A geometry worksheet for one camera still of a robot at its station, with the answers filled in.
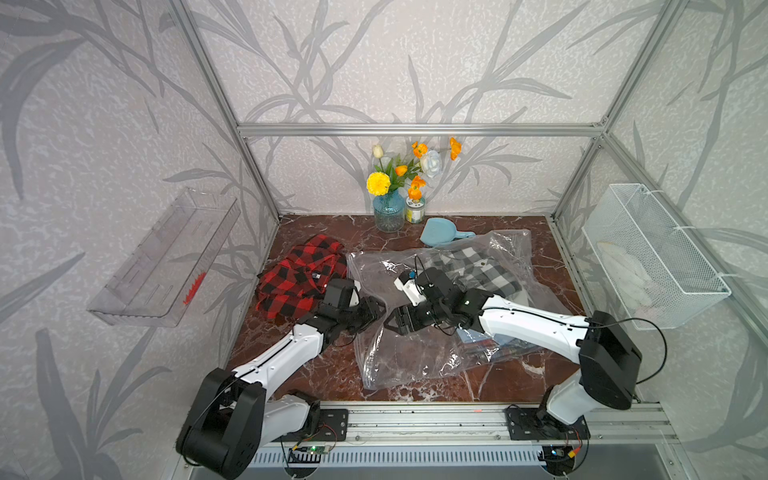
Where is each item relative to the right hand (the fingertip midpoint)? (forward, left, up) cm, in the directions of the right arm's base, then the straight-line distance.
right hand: (392, 321), depth 78 cm
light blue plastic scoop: (+44, -17, -13) cm, 49 cm away
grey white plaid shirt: (+22, -27, -8) cm, 36 cm away
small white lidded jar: (+49, -8, -7) cm, 50 cm away
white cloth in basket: (+6, -62, +7) cm, 63 cm away
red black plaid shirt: (+14, +32, -7) cm, 36 cm away
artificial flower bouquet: (+46, -6, +13) cm, 48 cm away
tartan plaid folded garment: (-3, -29, -9) cm, 31 cm away
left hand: (+5, +2, -4) cm, 7 cm away
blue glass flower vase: (+47, +2, -6) cm, 47 cm away
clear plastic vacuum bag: (-5, -10, -13) cm, 17 cm away
